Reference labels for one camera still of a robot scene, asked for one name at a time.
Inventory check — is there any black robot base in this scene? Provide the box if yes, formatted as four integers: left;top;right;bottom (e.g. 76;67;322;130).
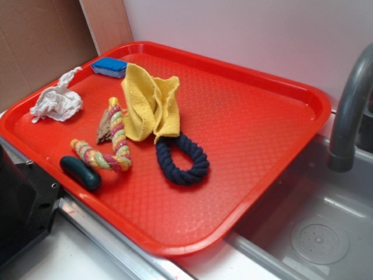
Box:
1;148;62;269

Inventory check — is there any crumpled white paper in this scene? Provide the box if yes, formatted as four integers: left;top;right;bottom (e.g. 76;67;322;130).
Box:
30;66;83;124

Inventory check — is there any yellow cloth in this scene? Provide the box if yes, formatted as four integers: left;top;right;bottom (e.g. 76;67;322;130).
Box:
121;63;180;143

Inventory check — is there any red plastic tray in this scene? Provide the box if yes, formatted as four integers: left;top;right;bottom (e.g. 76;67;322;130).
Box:
1;42;331;257

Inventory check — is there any brown pinecone piece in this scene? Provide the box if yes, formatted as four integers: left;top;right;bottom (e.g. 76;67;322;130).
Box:
96;110;112;144

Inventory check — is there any blue sponge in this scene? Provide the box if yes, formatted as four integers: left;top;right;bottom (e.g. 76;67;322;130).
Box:
90;57;127;78

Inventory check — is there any dark green oval object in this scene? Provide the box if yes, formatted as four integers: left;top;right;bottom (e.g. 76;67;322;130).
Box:
59;156;102;192

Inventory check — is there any grey plastic sink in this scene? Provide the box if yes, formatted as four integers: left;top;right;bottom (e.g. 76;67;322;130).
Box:
226;136;372;279

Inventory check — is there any grey faucet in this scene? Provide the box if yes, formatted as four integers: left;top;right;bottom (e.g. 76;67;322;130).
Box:
327;44;372;172

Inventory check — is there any brown cardboard panel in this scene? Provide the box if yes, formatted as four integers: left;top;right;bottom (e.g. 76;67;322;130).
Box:
1;1;133;111

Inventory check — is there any navy blue rope loop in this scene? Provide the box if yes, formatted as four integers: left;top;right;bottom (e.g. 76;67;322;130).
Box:
155;131;210;186

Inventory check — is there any multicolour twisted rope toy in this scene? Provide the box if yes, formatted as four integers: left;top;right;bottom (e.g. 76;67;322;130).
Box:
70;97;132;173

